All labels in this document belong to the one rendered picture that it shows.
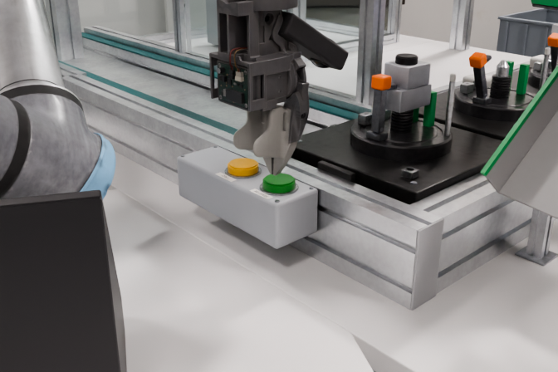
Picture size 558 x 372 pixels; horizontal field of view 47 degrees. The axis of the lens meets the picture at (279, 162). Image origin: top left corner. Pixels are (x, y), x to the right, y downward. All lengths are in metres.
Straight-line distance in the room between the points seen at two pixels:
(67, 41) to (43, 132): 1.05
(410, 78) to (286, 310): 0.34
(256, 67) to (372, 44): 0.46
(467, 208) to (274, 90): 0.26
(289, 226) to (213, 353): 0.18
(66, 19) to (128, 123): 0.63
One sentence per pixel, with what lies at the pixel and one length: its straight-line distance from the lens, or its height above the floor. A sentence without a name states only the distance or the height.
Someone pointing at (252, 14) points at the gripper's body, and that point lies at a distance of 0.68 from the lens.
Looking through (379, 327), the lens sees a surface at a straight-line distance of 0.72.
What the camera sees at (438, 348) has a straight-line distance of 0.71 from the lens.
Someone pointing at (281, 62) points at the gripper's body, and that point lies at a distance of 0.70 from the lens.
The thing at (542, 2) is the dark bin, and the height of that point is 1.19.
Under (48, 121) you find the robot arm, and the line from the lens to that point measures 0.73.
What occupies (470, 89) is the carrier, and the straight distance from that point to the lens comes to 1.13.
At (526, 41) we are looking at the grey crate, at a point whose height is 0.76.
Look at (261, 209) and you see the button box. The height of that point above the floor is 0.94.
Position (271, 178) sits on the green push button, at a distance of 0.79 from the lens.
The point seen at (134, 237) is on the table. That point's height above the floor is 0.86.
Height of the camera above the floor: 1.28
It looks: 22 degrees down
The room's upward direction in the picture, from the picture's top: straight up
